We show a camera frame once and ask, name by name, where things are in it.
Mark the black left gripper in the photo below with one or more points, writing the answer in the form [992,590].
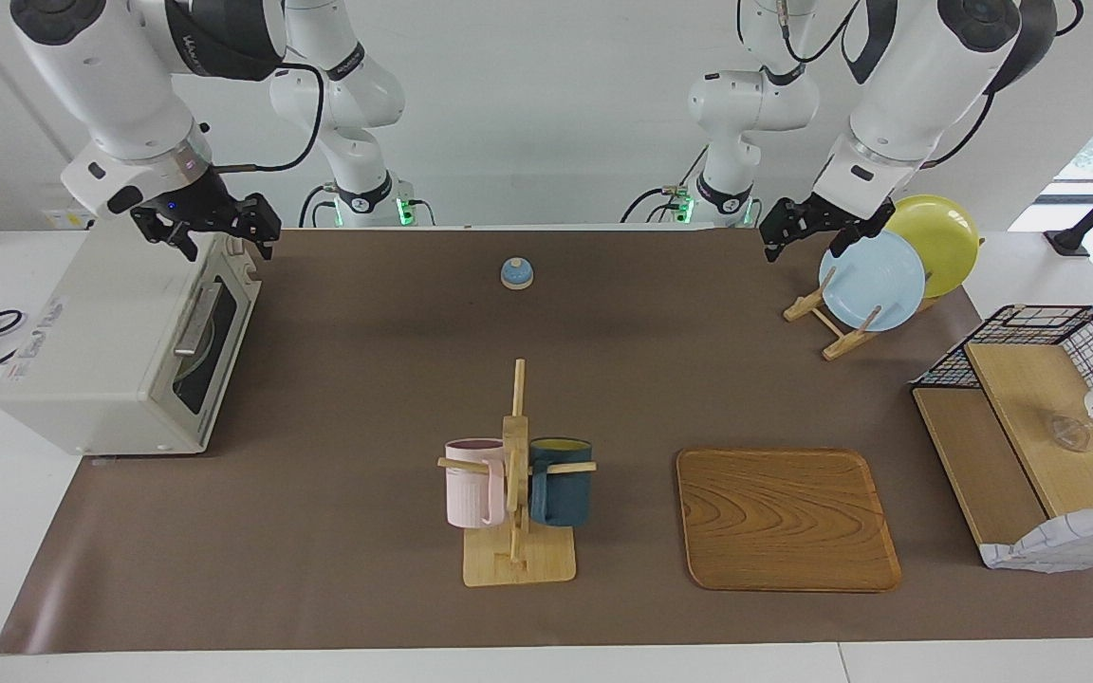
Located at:
[822,213]

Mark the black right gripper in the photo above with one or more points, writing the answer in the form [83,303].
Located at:
[195,199]

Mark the pale green plate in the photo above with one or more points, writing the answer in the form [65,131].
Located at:
[191,359]

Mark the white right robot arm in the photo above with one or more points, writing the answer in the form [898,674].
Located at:
[110,76]

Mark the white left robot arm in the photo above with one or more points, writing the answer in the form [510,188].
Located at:
[917,85]

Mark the cream toaster oven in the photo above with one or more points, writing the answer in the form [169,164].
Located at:
[101,332]

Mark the light blue plate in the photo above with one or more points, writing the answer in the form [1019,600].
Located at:
[874,280]

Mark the wooden plate rack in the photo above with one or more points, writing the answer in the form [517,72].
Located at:
[836,346]

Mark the yellow plate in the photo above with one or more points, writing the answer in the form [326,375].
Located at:
[945,237]

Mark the brown wooden tray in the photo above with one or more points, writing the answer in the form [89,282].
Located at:
[784,522]

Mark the brown table mat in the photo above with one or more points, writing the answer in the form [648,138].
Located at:
[319,531]

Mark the small clear glass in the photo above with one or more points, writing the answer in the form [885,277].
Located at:
[1068,433]

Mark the dark blue mug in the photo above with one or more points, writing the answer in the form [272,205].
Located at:
[561,498]

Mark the pink mug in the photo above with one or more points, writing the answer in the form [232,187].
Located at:
[471,493]

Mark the wooden mug tree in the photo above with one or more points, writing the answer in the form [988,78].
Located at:
[518,564]

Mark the white wall socket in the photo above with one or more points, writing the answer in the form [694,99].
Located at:
[67,220]

